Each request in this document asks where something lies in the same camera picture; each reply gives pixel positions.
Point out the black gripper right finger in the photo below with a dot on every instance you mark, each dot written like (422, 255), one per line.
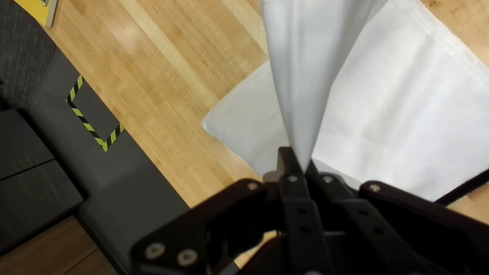
(398, 229)

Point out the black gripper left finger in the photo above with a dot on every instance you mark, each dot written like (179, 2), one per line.
(254, 223)

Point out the white towel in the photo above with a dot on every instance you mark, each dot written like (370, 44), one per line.
(407, 101)

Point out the black yellow hazard tape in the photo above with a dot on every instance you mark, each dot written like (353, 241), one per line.
(94, 130)

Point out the yellow flat item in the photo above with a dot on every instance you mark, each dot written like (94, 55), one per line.
(39, 9)

